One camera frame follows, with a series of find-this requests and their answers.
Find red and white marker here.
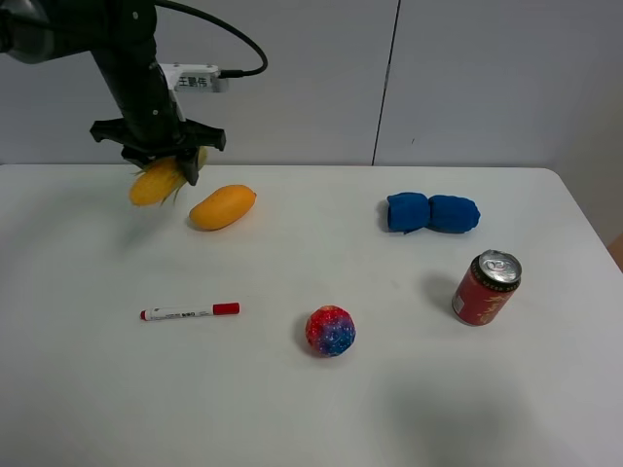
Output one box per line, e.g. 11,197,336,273
139,303,240,322

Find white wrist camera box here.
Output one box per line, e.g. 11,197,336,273
160,63,229,122

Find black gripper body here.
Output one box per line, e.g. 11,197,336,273
91,102,225,159

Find yellow mango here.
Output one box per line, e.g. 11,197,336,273
189,185,257,231

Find blue rolled cloth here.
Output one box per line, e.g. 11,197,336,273
386,192,481,234

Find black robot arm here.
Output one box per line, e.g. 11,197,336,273
1,1,226,185

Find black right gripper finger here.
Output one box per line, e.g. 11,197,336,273
177,150,200,186

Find red drink can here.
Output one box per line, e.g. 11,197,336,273
452,249,523,326

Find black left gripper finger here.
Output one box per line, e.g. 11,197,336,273
122,147,153,168

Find yellow corn cob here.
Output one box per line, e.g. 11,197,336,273
128,157,189,207

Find red and blue ball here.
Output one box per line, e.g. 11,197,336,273
305,305,356,358

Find black cable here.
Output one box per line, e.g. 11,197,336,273
154,0,269,79

